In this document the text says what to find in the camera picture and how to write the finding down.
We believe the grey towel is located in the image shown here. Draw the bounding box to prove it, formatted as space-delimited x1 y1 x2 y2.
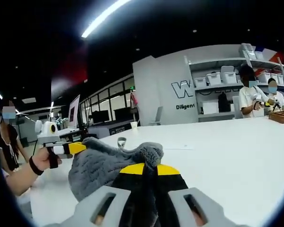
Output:
68 136 165 227

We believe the white flat box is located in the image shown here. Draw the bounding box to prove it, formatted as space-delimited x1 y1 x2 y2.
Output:
200 99 219 114

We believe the person's left hand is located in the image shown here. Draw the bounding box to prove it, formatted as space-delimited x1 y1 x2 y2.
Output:
35 148 62 173

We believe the dark grey counter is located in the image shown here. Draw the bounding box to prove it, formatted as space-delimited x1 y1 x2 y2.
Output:
87 120 135 140

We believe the giant pink screen laptop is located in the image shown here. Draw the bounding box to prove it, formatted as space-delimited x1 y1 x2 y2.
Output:
58 94 81 138

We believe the black computer monitor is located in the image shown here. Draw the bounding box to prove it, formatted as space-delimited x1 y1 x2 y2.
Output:
114 107 133 122
91 110 110 124

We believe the white paper sheet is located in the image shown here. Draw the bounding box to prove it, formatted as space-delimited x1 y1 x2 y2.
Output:
162 143 195 151

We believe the clear glass cup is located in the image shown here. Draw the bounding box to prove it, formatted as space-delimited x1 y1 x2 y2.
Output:
117 136 128 149

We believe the pink hanging cloth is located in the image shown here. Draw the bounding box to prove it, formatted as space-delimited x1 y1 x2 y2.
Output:
130 91 139 108

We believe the grey chair back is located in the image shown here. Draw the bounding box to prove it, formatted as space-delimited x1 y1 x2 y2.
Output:
149 106 164 126

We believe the black upright bag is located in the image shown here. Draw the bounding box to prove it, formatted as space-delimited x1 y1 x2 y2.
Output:
218 92 229 113

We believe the grey metal shelf rack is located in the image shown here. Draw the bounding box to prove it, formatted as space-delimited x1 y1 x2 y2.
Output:
184 44 284 122

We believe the group of white storage boxes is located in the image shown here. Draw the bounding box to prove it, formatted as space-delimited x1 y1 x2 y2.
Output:
193 43 284 87

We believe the long ceiling light strip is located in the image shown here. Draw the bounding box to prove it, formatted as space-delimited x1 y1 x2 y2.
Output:
81 0 133 38

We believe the brown wooden tray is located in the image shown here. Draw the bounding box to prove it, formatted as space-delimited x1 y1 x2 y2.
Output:
268 111 284 124

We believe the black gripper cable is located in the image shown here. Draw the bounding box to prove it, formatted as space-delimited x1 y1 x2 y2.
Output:
32 139 40 158

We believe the black wrist strap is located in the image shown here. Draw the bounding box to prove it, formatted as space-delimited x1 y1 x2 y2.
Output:
28 155 44 176

